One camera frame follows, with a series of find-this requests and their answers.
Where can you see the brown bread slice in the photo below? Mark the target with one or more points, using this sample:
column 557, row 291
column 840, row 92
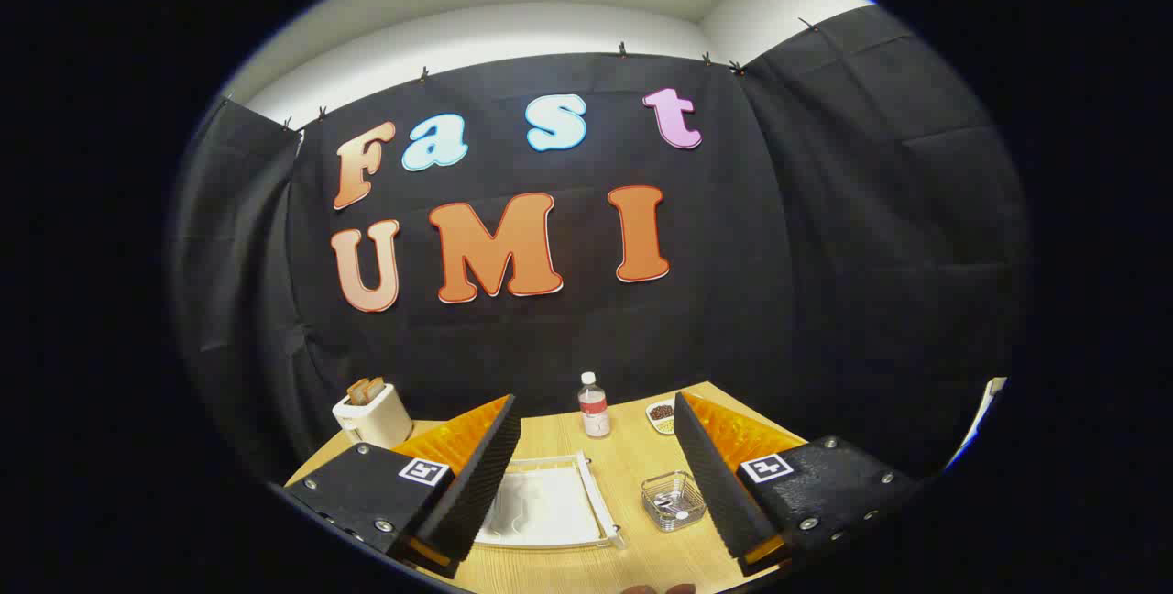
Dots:
column 356, row 392
column 375, row 389

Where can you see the pile of dark beans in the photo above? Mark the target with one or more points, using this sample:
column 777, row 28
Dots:
column 661, row 412

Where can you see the black backdrop cloth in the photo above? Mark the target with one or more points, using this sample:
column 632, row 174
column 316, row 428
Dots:
column 733, row 301

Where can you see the clear bottle with red label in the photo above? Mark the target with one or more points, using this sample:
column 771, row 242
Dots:
column 596, row 412

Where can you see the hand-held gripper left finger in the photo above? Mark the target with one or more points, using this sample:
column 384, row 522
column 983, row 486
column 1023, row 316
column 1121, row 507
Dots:
column 476, row 484

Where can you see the white divided dish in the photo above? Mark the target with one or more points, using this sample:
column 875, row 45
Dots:
column 653, row 423

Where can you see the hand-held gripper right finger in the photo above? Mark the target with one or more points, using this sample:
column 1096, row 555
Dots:
column 715, row 484

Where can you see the cream toaster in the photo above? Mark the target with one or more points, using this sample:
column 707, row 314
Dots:
column 380, row 422

